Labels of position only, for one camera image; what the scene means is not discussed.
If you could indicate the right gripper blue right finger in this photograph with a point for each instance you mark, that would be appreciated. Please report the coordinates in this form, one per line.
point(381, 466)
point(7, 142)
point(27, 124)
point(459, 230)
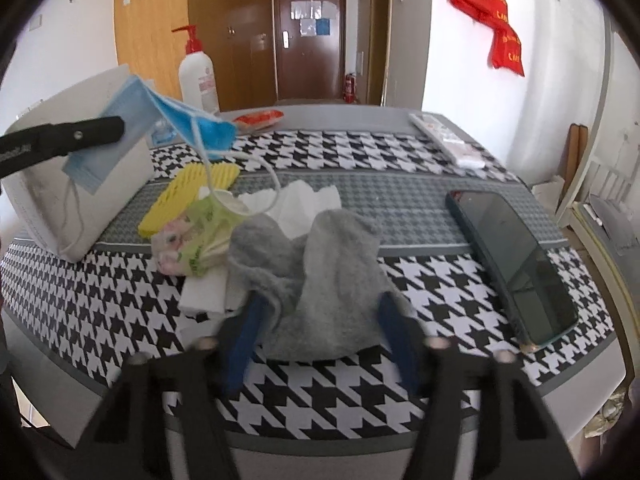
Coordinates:
point(404, 337)

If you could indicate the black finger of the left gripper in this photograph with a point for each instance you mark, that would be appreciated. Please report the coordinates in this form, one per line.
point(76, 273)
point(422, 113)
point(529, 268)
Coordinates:
point(25, 148)

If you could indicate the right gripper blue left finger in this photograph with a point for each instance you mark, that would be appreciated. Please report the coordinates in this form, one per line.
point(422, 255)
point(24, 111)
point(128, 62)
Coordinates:
point(238, 338)

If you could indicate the grey sock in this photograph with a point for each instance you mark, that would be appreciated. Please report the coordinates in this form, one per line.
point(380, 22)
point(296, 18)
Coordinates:
point(323, 287)

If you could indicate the white tissue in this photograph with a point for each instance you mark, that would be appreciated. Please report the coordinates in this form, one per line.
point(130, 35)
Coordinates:
point(294, 210)

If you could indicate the blue surgical face mask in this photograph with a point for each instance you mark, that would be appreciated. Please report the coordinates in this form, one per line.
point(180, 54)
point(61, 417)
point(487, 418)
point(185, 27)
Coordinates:
point(141, 107)

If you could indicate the white foam box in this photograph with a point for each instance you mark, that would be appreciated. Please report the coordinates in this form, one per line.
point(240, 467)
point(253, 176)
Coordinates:
point(66, 203)

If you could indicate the dark green smartphone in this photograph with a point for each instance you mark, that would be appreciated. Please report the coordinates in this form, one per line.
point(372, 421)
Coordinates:
point(534, 298)

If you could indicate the white pump bottle red cap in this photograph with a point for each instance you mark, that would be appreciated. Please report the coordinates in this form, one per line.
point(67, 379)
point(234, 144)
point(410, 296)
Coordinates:
point(196, 74)

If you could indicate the red snack packet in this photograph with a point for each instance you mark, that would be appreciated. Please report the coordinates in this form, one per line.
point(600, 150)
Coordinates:
point(255, 121)

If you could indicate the white remote control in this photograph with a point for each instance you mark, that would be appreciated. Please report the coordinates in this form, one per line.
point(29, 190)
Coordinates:
point(460, 153)

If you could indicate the red fire extinguisher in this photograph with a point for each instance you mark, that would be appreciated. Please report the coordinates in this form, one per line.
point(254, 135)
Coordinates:
point(349, 89)

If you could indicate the white metal bunk bed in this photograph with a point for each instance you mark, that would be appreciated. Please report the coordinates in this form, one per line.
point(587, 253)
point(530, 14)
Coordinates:
point(602, 206)

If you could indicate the wooden wardrobe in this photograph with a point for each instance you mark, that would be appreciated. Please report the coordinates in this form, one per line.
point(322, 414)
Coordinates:
point(150, 38)

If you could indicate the dark brown entrance door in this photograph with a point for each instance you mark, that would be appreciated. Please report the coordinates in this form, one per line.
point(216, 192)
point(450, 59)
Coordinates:
point(310, 49)

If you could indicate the red hanging bags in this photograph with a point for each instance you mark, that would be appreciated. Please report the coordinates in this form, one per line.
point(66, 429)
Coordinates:
point(506, 47)

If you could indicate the wooden planks against wall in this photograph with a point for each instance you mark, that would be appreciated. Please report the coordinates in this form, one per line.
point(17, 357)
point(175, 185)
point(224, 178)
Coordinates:
point(576, 145)

